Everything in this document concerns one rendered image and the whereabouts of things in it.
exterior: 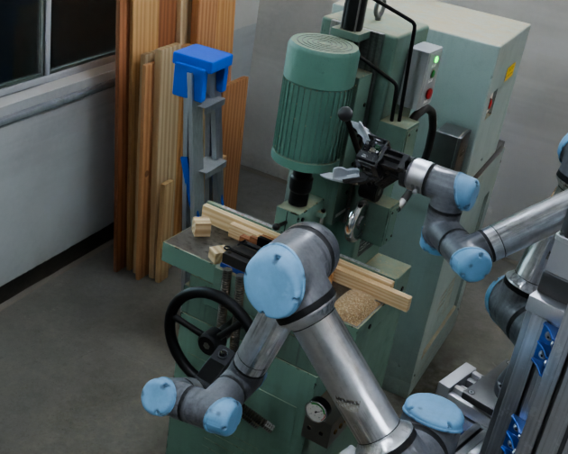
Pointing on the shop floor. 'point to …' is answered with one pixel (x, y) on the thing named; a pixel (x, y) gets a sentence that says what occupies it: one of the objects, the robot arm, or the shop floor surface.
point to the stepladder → (209, 71)
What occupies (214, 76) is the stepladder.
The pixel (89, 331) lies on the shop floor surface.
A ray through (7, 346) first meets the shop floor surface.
